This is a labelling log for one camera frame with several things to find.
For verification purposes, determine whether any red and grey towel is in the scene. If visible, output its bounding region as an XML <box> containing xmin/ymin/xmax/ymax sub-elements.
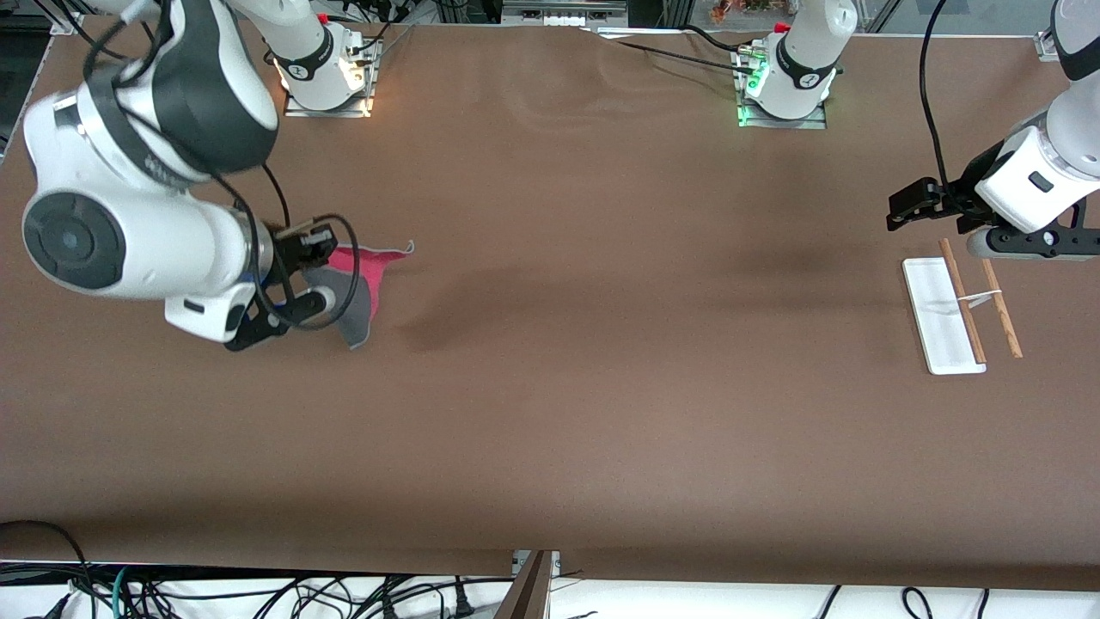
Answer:
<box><xmin>302</xmin><ymin>241</ymin><xmax>416</xmax><ymax>351</ymax></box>

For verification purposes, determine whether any white rectangular tray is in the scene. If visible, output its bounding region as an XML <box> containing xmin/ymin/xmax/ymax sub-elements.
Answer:
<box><xmin>901</xmin><ymin>237</ymin><xmax>1024</xmax><ymax>377</ymax></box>

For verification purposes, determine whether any brown table cover sheet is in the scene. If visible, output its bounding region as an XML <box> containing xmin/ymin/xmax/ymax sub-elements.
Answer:
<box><xmin>0</xmin><ymin>21</ymin><xmax>1100</xmax><ymax>594</ymax></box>

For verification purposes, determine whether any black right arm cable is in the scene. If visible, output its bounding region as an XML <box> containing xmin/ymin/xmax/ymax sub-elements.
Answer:
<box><xmin>82</xmin><ymin>0</ymin><xmax>362</xmax><ymax>334</ymax></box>

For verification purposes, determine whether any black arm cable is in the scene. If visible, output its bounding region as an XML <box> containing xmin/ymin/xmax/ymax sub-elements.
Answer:
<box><xmin>82</xmin><ymin>0</ymin><xmax>362</xmax><ymax>334</ymax></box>
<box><xmin>920</xmin><ymin>0</ymin><xmax>976</xmax><ymax>216</ymax></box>

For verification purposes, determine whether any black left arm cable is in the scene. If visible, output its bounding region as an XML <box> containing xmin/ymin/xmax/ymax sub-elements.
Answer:
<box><xmin>920</xmin><ymin>0</ymin><xmax>976</xmax><ymax>216</ymax></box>

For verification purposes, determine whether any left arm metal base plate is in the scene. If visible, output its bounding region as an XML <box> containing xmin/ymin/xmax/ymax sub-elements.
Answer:
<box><xmin>737</xmin><ymin>43</ymin><xmax>830</xmax><ymax>130</ymax></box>

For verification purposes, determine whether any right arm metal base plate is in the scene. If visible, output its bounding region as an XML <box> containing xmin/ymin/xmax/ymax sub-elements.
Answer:
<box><xmin>284</xmin><ymin>39</ymin><xmax>379</xmax><ymax>119</ymax></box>

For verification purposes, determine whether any short black base cable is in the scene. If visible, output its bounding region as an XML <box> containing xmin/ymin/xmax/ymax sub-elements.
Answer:
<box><xmin>683</xmin><ymin>24</ymin><xmax>757</xmax><ymax>57</ymax></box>

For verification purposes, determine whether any long black table cable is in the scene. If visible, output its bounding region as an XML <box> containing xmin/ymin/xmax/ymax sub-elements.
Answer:
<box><xmin>583</xmin><ymin>26</ymin><xmax>761</xmax><ymax>78</ymax></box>

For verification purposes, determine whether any tangled black cable bundle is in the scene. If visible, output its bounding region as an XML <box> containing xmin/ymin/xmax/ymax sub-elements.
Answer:
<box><xmin>52</xmin><ymin>572</ymin><xmax>516</xmax><ymax>619</ymax></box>

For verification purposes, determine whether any black looped floor cable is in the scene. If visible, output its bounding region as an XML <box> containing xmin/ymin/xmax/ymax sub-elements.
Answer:
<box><xmin>0</xmin><ymin>520</ymin><xmax>95</xmax><ymax>619</ymax></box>

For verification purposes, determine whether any brown wooden post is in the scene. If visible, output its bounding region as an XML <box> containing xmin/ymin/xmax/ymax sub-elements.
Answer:
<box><xmin>494</xmin><ymin>550</ymin><xmax>555</xmax><ymax>619</ymax></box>

